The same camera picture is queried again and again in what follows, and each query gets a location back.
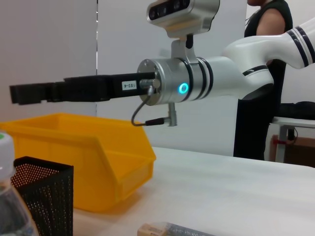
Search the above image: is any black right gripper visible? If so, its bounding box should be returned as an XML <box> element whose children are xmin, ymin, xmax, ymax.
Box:
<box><xmin>9</xmin><ymin>71</ymin><xmax>157</xmax><ymax>106</ymax></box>

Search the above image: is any clear water bottle green label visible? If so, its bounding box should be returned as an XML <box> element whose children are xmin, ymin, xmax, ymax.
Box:
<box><xmin>0</xmin><ymin>130</ymin><xmax>39</xmax><ymax>236</ymax></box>

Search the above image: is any black mesh pen holder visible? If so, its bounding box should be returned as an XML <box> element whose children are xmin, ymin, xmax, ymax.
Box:
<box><xmin>11</xmin><ymin>155</ymin><xmax>75</xmax><ymax>236</ymax></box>

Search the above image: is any beige eraser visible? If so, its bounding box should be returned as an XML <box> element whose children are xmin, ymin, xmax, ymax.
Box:
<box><xmin>137</xmin><ymin>222</ymin><xmax>167</xmax><ymax>236</ymax></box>

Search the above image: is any grey marker pen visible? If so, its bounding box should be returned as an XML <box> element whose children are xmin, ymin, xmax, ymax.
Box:
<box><xmin>162</xmin><ymin>222</ymin><xmax>218</xmax><ymax>236</ymax></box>

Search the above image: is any yellow plastic bin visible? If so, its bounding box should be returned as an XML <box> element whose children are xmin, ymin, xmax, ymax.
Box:
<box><xmin>0</xmin><ymin>112</ymin><xmax>157</xmax><ymax>214</ymax></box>

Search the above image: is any person in black top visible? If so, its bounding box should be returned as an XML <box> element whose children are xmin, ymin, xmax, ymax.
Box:
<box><xmin>233</xmin><ymin>0</ymin><xmax>294</xmax><ymax>161</ymax></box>

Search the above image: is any white background table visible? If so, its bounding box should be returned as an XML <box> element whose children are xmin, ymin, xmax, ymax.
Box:
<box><xmin>271</xmin><ymin>116</ymin><xmax>315</xmax><ymax>163</ymax></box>

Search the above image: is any black bag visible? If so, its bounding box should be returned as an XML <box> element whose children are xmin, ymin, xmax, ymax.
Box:
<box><xmin>278</xmin><ymin>101</ymin><xmax>315</xmax><ymax>119</ymax></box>

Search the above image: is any grey right gripper cable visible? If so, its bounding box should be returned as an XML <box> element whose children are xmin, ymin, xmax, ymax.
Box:
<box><xmin>130</xmin><ymin>78</ymin><xmax>179</xmax><ymax>128</ymax></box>

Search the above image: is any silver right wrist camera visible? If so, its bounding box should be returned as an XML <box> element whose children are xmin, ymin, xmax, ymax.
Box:
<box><xmin>146</xmin><ymin>0</ymin><xmax>221</xmax><ymax>65</ymax></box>

